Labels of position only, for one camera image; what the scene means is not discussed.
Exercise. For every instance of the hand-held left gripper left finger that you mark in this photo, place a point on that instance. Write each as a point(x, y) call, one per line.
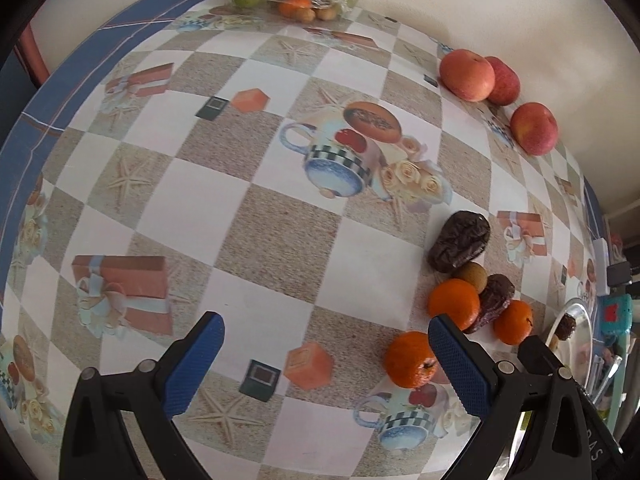
point(195, 360)

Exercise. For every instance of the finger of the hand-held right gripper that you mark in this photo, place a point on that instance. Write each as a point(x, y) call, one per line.
point(536, 355)

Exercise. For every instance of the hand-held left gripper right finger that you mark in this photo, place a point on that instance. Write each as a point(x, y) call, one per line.
point(457, 365)

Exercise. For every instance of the orange tangerine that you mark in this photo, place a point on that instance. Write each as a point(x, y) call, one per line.
point(292, 6)
point(410, 360)
point(452, 302)
point(514, 322)

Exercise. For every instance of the round silver metal plate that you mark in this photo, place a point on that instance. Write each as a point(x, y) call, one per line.
point(580, 345)

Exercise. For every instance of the metal utensil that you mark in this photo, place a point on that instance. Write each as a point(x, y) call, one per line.
point(606, 377)

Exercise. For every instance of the teal plastic object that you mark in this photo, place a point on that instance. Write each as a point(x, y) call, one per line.
point(616, 315)

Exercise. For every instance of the small brown longan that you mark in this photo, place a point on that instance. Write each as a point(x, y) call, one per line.
point(471, 275)
point(304, 14)
point(327, 12)

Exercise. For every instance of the black device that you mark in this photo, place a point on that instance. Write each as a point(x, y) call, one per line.
point(619, 274)

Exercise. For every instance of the large dark brown date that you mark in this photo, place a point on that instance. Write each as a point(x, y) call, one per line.
point(459, 241)

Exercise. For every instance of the printed checkered tablecloth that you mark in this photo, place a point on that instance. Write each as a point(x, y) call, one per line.
point(250, 210)

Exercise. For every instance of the red apple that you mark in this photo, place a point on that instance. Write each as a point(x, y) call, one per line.
point(534, 127)
point(506, 82)
point(466, 75)

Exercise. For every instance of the green apple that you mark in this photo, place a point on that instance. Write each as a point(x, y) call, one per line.
point(245, 0)

